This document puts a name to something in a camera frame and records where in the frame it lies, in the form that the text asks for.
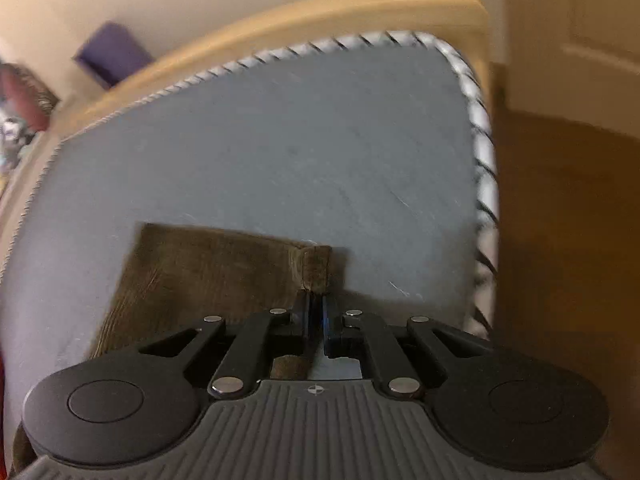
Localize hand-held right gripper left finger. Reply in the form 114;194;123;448
138;290;313;401

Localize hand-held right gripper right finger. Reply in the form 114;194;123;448
321;294;494;401

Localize brown corduroy pants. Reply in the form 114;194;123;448
10;222;335;478

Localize grey quilted mattress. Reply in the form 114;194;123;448
0;30;501;413

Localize purple object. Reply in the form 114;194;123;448
74;21;155;90

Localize dark red cloth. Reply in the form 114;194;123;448
0;62;62;133

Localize white door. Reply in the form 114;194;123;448
500;0;640;137

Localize light wooden bed frame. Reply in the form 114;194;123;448
0;0;495;241

